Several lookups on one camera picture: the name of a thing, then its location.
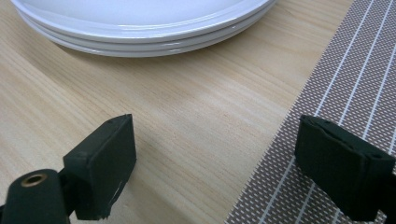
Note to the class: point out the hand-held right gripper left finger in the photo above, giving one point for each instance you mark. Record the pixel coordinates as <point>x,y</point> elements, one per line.
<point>99,168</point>

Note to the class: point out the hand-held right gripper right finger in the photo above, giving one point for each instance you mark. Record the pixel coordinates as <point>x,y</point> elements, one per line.
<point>342,168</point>

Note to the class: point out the striped woven placemat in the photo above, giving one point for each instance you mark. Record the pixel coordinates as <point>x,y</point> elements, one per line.
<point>358,77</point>

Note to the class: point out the white round plate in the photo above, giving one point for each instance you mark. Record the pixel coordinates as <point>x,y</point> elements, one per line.
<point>124,47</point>
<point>130,54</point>
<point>140,12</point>

